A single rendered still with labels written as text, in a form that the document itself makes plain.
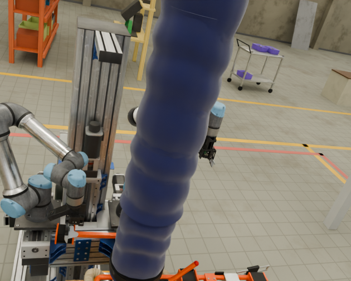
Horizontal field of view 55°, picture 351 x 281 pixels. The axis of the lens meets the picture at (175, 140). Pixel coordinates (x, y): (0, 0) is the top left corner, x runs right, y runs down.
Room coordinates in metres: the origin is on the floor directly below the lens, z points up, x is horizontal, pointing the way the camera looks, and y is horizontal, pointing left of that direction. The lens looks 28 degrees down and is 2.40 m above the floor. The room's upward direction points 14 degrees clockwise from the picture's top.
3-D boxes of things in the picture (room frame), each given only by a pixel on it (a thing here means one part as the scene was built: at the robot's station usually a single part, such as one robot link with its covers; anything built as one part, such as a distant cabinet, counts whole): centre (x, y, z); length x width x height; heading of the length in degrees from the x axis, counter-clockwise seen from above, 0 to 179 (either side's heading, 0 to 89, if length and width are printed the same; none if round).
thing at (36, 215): (1.37, 0.63, 1.09); 0.15 x 0.15 x 0.10
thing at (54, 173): (1.20, 0.46, 1.47); 0.11 x 0.11 x 0.08; 74
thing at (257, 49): (8.33, -1.42, 0.54); 1.17 x 0.67 x 1.08; 114
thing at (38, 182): (1.36, 0.63, 1.20); 0.13 x 0.12 x 0.14; 164
